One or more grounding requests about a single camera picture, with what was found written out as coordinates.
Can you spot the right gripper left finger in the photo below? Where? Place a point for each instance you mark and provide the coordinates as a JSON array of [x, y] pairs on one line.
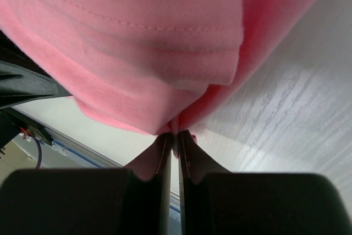
[[133, 199]]

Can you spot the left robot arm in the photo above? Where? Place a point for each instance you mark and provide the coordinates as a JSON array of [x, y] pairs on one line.
[[22, 80]]

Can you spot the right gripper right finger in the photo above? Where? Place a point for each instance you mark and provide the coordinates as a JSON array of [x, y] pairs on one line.
[[217, 201]]

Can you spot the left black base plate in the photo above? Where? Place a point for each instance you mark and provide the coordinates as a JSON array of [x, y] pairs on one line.
[[13, 123]]

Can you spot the aluminium front rail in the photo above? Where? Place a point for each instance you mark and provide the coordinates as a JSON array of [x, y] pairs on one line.
[[68, 152]]

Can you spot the pink t shirt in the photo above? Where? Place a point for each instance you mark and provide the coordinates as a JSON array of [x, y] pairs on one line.
[[150, 66]]

